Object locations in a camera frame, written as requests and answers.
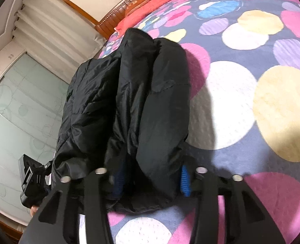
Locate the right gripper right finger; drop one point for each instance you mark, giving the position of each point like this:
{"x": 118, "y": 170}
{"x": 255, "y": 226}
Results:
{"x": 185, "y": 182}

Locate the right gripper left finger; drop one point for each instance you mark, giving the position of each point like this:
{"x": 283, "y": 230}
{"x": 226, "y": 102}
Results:
{"x": 117, "y": 178}

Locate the black puffer jacket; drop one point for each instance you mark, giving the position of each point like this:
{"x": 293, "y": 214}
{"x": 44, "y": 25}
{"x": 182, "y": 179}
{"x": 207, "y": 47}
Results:
{"x": 132, "y": 106}

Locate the person's left hand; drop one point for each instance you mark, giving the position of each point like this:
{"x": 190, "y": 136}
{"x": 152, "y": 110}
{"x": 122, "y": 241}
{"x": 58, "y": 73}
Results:
{"x": 33, "y": 210}

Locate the frosted glass wardrobe door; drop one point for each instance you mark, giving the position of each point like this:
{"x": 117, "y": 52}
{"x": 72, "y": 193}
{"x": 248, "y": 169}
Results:
{"x": 31, "y": 106}

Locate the white curtain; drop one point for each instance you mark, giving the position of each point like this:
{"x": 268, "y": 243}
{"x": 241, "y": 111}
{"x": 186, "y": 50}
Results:
{"x": 56, "y": 36}

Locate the colourful dotted bedspread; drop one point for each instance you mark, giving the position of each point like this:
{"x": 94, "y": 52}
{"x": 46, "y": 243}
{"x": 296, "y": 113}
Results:
{"x": 244, "y": 60}

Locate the orange embroidered cushion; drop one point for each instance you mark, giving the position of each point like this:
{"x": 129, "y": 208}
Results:
{"x": 134, "y": 5}

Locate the red pillow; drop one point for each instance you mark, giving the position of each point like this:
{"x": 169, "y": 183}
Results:
{"x": 134, "y": 18}

